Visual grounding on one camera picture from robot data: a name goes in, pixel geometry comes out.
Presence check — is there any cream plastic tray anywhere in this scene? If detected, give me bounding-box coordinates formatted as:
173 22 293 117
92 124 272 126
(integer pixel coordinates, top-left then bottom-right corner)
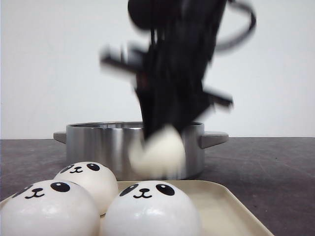
0 179 274 236

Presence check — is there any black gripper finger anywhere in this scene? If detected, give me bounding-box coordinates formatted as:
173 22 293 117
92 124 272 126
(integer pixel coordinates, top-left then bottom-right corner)
141 108 172 139
172 108 207 133

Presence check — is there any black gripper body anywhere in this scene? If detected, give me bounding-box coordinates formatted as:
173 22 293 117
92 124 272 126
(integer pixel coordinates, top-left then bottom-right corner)
99 0 234 128

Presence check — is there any white panda bun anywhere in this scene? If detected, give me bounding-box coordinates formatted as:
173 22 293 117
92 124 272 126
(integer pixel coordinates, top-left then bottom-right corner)
54 161 119 215
0 179 100 236
100 180 202 236
128 125 186 179

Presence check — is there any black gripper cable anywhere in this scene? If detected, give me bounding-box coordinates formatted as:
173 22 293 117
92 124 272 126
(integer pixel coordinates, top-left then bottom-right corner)
216 0 257 52

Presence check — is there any stainless steel steamer pot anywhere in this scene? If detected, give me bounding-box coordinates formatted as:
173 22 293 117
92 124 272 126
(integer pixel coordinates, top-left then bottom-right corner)
53 121 229 181

